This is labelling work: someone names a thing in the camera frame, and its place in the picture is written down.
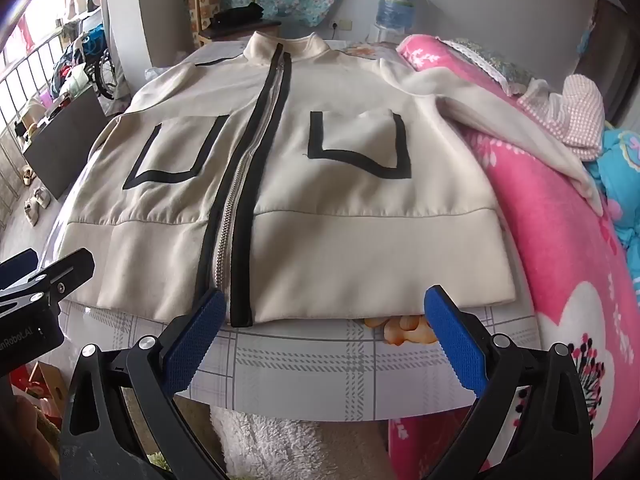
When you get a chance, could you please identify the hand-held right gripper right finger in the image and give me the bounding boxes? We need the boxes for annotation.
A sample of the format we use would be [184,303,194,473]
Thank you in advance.
[423,285,595,480]

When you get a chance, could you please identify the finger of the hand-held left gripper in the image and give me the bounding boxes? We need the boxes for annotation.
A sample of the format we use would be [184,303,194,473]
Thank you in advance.
[0,251,40,291]
[0,248,96,314]

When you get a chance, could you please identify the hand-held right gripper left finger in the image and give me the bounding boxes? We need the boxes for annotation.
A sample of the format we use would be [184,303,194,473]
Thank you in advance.
[59,287,228,480]

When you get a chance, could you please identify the cream zip jacket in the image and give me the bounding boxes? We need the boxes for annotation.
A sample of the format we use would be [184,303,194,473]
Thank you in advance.
[60,30,606,328]

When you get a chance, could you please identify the pile of clothes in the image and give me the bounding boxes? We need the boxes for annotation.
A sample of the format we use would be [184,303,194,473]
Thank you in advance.
[47,22,108,106]

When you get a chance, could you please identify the cardboard box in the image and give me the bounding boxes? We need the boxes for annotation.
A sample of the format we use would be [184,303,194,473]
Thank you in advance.
[10,360,67,412]

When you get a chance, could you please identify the beige shoes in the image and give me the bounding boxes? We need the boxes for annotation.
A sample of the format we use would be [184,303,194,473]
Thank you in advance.
[24,187,52,227]

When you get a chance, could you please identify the grey cabinet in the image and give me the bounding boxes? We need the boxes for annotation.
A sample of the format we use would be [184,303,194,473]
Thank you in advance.
[22,87,119,202]

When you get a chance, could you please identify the pink floral blanket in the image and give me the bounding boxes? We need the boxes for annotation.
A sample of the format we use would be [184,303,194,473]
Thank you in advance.
[389,35,640,480]

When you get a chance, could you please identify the floral tablecloth table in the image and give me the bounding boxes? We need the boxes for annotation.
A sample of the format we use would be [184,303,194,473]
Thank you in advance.
[45,35,551,411]

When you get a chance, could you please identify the metal window railing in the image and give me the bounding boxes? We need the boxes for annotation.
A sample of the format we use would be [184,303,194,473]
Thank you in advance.
[0,35,67,213]

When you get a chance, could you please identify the bicycle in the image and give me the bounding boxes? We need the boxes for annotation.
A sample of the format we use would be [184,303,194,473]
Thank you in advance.
[91,52,120,102]

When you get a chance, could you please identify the pink checkered cloth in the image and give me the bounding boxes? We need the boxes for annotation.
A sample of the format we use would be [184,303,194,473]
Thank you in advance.
[517,74,607,162]

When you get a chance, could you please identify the wooden chair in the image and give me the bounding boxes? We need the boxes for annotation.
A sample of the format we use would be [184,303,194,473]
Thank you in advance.
[187,0,282,50]

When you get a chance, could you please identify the lace trimmed floral pillow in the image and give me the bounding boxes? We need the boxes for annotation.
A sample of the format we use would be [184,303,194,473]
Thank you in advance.
[439,37,527,97]

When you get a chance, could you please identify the black bag on chair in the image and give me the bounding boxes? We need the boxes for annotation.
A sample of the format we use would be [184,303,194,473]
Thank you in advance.
[212,4,266,29]

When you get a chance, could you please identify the light blue face mask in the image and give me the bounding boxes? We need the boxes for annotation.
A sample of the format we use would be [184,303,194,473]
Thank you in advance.
[577,12,600,56]

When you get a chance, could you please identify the blue water cooler bottle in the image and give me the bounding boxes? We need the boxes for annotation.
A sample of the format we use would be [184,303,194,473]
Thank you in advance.
[376,0,420,28]

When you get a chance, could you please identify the dark wooden bench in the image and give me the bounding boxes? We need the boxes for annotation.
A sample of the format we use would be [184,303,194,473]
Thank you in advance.
[575,0,632,127]

